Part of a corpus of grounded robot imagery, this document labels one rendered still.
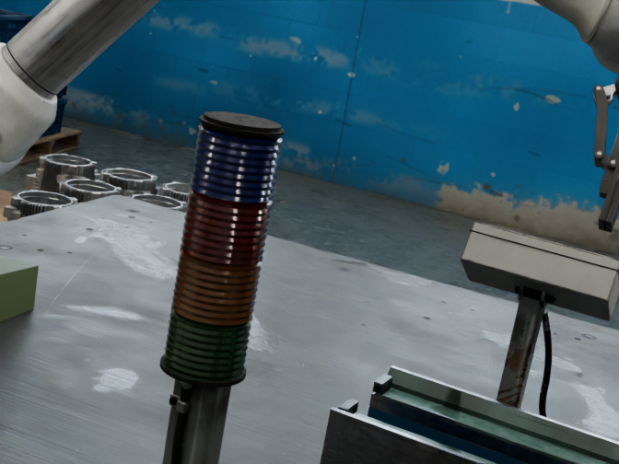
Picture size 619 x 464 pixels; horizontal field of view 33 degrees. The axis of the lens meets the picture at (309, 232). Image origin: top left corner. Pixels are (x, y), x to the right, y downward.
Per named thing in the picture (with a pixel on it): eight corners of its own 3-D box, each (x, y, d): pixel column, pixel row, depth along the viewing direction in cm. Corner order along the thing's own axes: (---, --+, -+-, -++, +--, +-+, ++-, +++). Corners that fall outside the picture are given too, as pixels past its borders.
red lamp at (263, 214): (277, 257, 76) (287, 198, 75) (236, 272, 71) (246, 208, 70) (208, 236, 78) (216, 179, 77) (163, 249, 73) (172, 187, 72)
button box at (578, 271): (610, 322, 117) (624, 280, 119) (608, 302, 111) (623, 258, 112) (467, 281, 124) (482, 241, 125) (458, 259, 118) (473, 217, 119)
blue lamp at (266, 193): (287, 198, 75) (297, 137, 74) (246, 208, 70) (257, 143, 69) (216, 179, 77) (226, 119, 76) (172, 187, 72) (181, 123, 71)
